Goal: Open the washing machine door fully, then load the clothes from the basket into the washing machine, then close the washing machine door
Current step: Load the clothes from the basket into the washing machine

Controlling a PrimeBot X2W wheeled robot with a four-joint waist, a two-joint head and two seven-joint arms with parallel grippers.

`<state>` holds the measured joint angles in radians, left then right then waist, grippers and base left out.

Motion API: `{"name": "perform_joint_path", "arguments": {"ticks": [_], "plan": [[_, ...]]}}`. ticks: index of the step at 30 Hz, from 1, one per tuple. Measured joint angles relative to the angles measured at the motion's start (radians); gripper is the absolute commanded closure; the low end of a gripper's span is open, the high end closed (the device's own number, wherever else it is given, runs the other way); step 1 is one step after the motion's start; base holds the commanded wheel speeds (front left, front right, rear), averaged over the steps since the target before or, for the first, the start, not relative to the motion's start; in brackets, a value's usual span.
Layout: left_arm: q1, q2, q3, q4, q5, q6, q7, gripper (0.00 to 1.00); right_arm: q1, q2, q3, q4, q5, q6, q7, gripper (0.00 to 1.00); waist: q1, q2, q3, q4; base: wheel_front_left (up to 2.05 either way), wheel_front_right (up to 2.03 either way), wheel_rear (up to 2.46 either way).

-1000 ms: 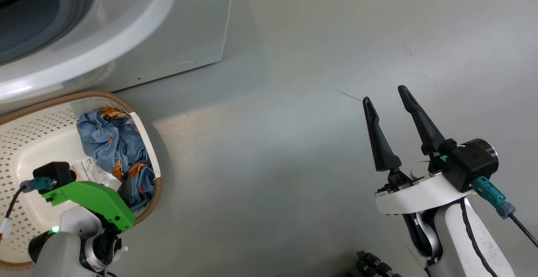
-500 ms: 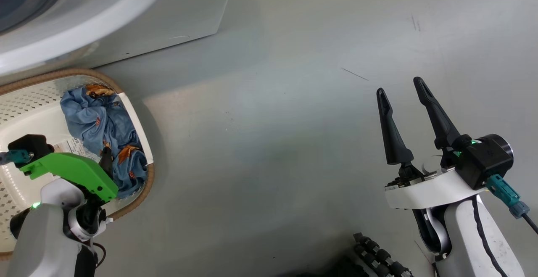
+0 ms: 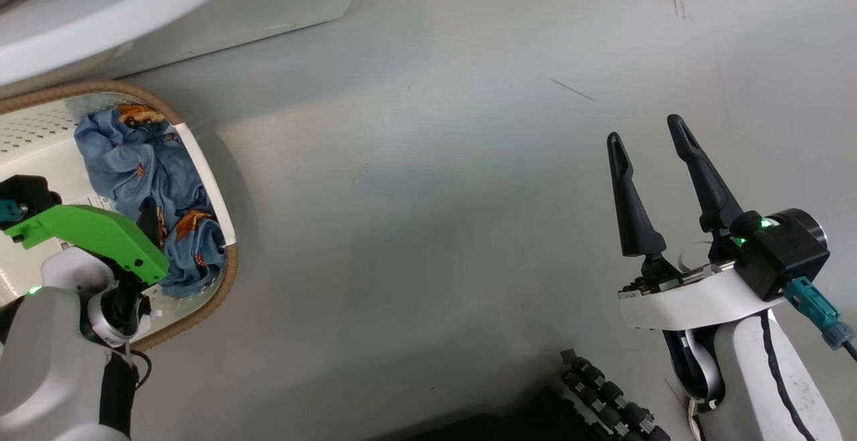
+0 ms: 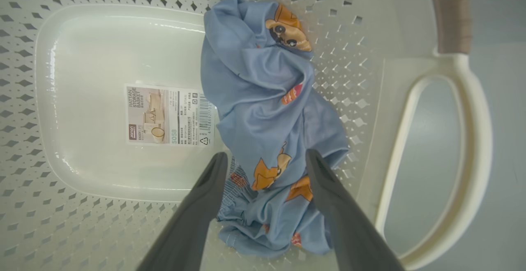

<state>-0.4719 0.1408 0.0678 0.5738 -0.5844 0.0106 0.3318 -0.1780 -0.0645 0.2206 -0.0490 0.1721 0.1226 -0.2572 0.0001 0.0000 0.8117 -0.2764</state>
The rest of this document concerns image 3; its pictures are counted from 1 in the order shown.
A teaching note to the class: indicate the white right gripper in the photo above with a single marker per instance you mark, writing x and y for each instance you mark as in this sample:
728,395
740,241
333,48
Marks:
689,304

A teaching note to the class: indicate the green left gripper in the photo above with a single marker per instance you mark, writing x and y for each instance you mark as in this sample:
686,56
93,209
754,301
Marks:
94,233

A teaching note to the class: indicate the blue garment with orange prints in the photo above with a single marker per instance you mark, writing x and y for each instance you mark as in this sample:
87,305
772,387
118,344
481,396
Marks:
134,166

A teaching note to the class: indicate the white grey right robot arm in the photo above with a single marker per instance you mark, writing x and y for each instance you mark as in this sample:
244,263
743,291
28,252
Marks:
743,387

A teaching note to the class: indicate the black robot base roller wheel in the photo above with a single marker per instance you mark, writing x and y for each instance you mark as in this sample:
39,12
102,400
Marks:
609,394

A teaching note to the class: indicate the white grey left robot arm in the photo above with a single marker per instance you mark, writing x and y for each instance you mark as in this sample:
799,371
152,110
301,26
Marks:
47,361

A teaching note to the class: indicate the white basket label sticker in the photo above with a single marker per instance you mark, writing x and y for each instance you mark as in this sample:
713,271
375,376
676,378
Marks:
90,203

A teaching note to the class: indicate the cream basket with brown rim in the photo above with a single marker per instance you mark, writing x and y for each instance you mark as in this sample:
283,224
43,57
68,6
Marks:
33,126

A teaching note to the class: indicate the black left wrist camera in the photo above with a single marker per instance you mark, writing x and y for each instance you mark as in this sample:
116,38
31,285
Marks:
30,193

